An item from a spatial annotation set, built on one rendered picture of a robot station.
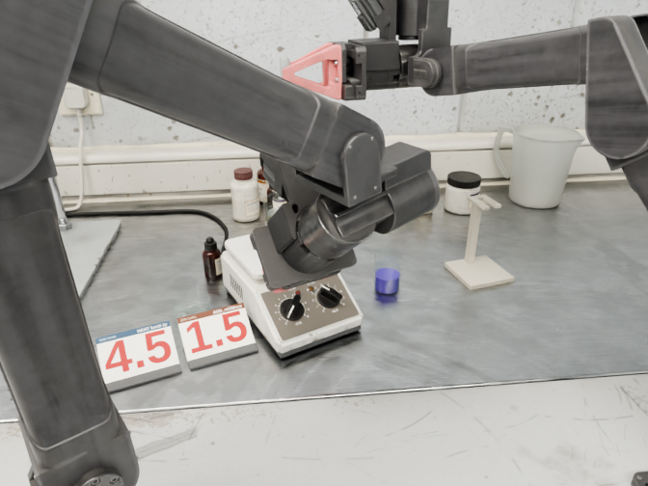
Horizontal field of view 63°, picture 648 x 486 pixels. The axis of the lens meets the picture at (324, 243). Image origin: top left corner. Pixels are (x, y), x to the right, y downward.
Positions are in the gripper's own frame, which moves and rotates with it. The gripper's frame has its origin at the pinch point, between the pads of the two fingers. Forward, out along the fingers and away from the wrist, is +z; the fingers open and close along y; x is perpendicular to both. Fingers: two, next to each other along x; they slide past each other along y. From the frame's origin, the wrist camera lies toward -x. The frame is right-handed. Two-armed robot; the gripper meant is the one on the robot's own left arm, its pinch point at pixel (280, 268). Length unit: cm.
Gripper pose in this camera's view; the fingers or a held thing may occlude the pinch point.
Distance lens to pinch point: 63.5
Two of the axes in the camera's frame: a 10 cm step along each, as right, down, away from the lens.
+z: -3.7, 2.9, 8.8
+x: 3.4, 9.3, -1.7
